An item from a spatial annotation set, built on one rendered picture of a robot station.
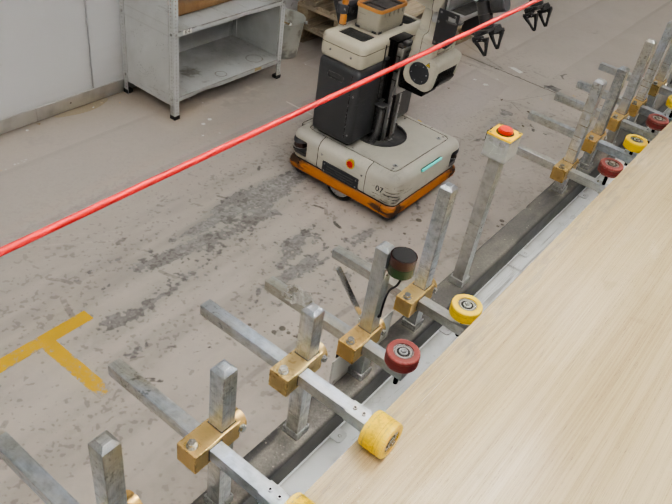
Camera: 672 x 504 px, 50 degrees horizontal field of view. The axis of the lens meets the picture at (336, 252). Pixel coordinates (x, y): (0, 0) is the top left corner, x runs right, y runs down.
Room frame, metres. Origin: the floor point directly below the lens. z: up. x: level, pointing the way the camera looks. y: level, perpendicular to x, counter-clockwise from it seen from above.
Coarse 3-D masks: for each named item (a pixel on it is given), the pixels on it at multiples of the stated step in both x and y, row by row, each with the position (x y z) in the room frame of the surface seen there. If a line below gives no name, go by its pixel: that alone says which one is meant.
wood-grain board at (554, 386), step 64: (640, 192) 2.04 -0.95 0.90; (576, 256) 1.63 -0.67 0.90; (640, 256) 1.69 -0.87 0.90; (512, 320) 1.32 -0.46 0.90; (576, 320) 1.36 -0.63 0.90; (640, 320) 1.40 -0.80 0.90; (448, 384) 1.08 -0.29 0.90; (512, 384) 1.11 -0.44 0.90; (576, 384) 1.14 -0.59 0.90; (640, 384) 1.18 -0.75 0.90; (448, 448) 0.91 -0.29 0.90; (512, 448) 0.94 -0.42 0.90; (576, 448) 0.96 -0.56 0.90; (640, 448) 0.99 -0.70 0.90
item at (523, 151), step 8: (520, 144) 2.38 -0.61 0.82; (520, 152) 2.35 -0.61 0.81; (528, 152) 2.33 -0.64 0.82; (536, 152) 2.34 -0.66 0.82; (536, 160) 2.31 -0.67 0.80; (544, 160) 2.30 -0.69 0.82; (552, 160) 2.30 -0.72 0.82; (552, 168) 2.28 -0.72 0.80; (568, 176) 2.24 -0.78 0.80; (576, 176) 2.23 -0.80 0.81; (584, 176) 2.22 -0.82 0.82; (584, 184) 2.21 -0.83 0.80; (592, 184) 2.20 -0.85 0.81; (600, 184) 2.19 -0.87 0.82; (608, 184) 2.20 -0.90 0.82; (600, 192) 2.18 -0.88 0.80
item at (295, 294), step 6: (288, 288) 1.35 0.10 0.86; (294, 288) 1.34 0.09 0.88; (300, 288) 1.35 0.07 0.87; (282, 294) 1.32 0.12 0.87; (288, 294) 1.31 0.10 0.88; (294, 294) 1.32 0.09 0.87; (300, 294) 1.31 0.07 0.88; (306, 294) 1.33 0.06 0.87; (288, 300) 1.30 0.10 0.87; (294, 300) 1.30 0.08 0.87; (300, 300) 1.30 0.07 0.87; (306, 300) 1.31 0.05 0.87; (312, 300) 1.31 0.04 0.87
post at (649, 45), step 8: (648, 40) 2.72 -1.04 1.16; (648, 48) 2.71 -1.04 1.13; (640, 56) 2.72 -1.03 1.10; (648, 56) 2.71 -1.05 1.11; (640, 64) 2.71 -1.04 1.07; (632, 72) 2.72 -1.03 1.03; (640, 72) 2.71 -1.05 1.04; (632, 80) 2.72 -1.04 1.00; (640, 80) 2.73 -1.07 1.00; (632, 88) 2.71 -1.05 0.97; (624, 96) 2.72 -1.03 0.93; (632, 96) 2.71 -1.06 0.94; (624, 104) 2.71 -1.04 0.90; (624, 112) 2.71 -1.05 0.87; (608, 136) 2.72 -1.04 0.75; (616, 136) 2.73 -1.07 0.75
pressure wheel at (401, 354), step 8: (392, 344) 1.17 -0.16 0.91; (400, 344) 1.17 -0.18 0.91; (408, 344) 1.18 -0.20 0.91; (392, 352) 1.14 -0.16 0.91; (400, 352) 1.15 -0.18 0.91; (408, 352) 1.15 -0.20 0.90; (416, 352) 1.16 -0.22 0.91; (392, 360) 1.12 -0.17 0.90; (400, 360) 1.12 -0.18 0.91; (408, 360) 1.13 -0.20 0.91; (416, 360) 1.13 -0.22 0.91; (392, 368) 1.12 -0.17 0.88; (400, 368) 1.11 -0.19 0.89; (408, 368) 1.12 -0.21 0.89
